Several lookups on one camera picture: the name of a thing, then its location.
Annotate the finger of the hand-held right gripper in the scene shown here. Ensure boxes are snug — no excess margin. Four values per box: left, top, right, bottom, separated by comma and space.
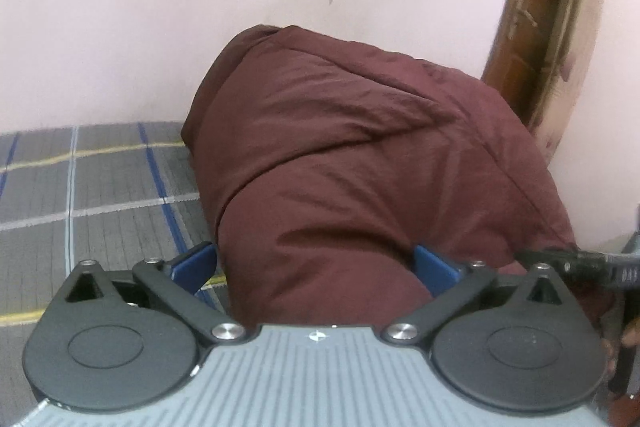
515, 247, 612, 290

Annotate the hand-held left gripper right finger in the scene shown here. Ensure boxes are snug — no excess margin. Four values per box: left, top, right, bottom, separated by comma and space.
380, 244, 581, 346

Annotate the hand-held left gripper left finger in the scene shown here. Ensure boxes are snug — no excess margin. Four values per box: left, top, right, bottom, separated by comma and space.
48, 242, 249, 347

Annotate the maroon quilted garment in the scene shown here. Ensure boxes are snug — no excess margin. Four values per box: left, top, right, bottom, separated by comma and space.
181, 25, 613, 330

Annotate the person's right hand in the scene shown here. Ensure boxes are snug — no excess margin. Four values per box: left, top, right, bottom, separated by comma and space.
602, 324, 640, 375

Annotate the grey plaid bed sheet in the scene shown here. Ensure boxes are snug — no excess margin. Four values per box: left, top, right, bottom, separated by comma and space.
0, 122, 232, 329

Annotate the brown wooden door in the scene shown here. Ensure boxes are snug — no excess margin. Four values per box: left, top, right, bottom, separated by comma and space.
482, 0, 602, 160

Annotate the metal door handle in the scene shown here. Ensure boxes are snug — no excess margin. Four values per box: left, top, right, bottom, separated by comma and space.
507, 0, 539, 38

